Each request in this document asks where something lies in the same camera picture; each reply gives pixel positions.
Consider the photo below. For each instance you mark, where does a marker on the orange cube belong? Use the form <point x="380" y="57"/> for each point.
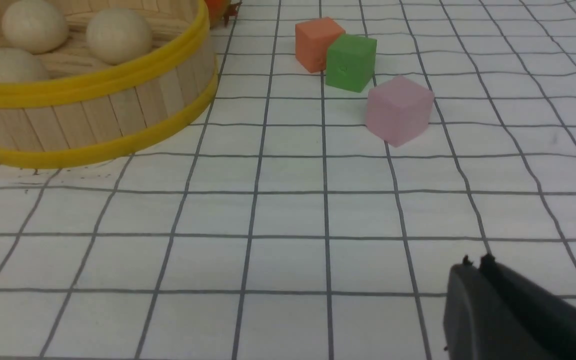
<point x="312" y="41"/>

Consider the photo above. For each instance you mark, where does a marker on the red tomato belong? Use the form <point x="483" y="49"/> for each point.
<point x="221" y="11"/>

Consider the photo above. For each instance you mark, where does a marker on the white bun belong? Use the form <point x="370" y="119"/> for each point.
<point x="36" y="26"/>
<point x="117" y="35"/>
<point x="20" y="66"/>

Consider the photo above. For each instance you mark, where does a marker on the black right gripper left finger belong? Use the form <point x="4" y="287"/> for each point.
<point x="477" y="323"/>

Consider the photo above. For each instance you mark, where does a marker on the bamboo steamer tray yellow rim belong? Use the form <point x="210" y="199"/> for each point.
<point x="91" y="112"/>

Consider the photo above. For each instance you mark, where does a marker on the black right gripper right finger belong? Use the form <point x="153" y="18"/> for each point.
<point x="548" y="325"/>

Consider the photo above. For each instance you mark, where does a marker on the pink cube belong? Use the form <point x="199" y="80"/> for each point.
<point x="398" y="110"/>

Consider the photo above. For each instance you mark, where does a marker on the green cube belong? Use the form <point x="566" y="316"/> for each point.
<point x="350" y="62"/>

